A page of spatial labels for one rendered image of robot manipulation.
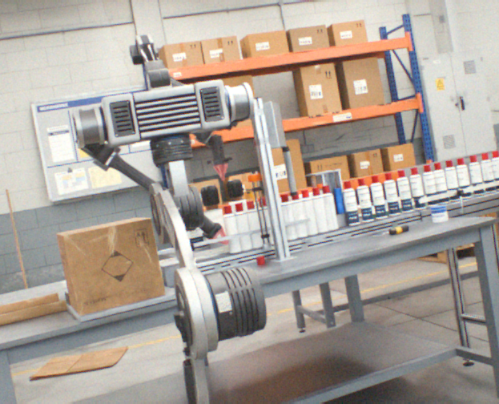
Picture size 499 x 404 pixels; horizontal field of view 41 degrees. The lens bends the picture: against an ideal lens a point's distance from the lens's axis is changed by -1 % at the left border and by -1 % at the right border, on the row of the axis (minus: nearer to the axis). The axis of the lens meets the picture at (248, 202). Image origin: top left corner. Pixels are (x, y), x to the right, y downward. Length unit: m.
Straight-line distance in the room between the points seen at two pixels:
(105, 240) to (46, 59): 5.18
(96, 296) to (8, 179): 5.01
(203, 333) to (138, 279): 0.67
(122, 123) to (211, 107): 0.29
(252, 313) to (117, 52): 5.84
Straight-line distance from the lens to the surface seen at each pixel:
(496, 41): 9.05
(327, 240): 3.02
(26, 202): 7.24
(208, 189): 3.12
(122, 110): 2.18
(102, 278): 2.32
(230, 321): 1.75
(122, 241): 2.32
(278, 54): 6.84
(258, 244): 2.91
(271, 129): 2.80
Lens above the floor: 1.23
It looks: 3 degrees down
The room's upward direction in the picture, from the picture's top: 10 degrees counter-clockwise
